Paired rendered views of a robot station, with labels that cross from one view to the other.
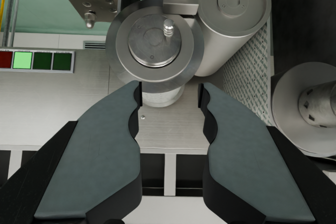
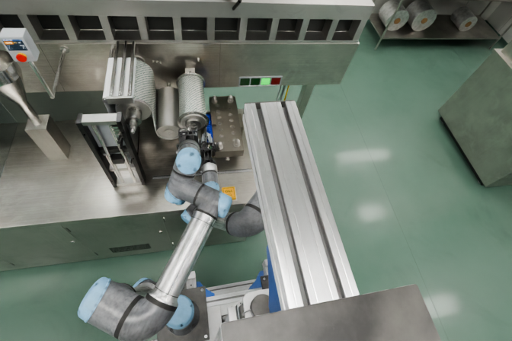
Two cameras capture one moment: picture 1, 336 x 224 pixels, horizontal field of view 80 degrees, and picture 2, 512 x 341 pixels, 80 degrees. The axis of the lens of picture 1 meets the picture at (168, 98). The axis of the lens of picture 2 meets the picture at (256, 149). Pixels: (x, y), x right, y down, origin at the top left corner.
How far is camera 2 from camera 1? 1.22 m
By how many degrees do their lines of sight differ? 51
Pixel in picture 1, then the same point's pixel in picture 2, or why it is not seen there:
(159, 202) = (182, 13)
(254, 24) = (161, 128)
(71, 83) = (240, 71)
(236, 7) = (168, 131)
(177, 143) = (175, 46)
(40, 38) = not seen: hidden behind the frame
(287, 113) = (145, 109)
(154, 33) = (193, 126)
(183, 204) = (165, 12)
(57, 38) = not seen: hidden behind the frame
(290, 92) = (145, 113)
